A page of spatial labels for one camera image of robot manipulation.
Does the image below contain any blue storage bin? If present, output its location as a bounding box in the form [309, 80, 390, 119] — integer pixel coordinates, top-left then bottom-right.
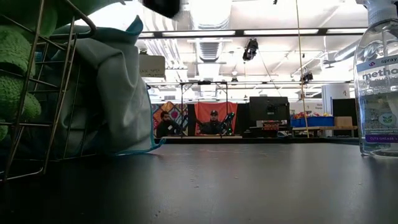
[290, 111, 335, 128]

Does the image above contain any thin hanging cord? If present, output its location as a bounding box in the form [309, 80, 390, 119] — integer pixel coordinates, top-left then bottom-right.
[294, 0, 310, 138]

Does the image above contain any dark equipment under monitor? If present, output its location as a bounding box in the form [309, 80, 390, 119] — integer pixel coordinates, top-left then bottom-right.
[248, 120, 292, 139]

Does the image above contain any black hanging camera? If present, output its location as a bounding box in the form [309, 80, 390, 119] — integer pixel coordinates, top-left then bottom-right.
[242, 38, 259, 62]

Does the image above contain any green microfiber towel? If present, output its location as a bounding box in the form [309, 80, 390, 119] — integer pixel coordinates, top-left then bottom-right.
[0, 0, 125, 37]
[0, 25, 37, 76]
[0, 74, 42, 141]

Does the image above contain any black monitor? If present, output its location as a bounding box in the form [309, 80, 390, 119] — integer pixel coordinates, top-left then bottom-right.
[249, 96, 290, 123]

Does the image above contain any white column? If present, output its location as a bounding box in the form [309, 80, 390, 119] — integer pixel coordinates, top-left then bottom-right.
[322, 83, 351, 118]

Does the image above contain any black overhead light bar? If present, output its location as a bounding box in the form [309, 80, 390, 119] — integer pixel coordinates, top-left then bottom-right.
[138, 27, 368, 39]

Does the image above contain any black panel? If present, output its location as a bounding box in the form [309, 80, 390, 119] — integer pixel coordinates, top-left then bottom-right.
[331, 98, 358, 127]

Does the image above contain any white ceiling pipe bundle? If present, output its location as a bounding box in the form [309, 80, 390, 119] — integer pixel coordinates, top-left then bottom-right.
[141, 12, 190, 82]

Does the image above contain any silver ventilation duct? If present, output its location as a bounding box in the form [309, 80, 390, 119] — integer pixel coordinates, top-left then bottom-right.
[189, 0, 233, 100]

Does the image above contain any gold wire basket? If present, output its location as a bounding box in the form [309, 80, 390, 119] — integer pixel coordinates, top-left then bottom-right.
[0, 0, 98, 183]

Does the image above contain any person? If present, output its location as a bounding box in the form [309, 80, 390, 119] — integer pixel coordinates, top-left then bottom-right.
[196, 110, 225, 136]
[156, 111, 185, 139]

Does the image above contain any orange hanging cloth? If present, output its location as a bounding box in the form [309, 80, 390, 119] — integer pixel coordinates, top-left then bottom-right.
[194, 101, 239, 136]

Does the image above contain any clear spray bottle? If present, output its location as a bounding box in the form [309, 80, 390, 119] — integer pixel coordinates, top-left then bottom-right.
[353, 0, 398, 157]

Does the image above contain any cardboard box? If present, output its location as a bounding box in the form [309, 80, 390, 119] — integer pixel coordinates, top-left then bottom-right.
[334, 116, 354, 128]

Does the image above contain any colourful patterned wall hanging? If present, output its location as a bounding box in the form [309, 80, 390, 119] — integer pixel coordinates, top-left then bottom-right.
[152, 101, 189, 138]

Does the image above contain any light blue microfiber towel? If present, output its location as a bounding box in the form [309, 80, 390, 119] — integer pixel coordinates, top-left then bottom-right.
[51, 15, 165, 156]

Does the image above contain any wooden table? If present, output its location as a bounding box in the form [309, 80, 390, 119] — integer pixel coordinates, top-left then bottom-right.
[291, 125, 358, 138]

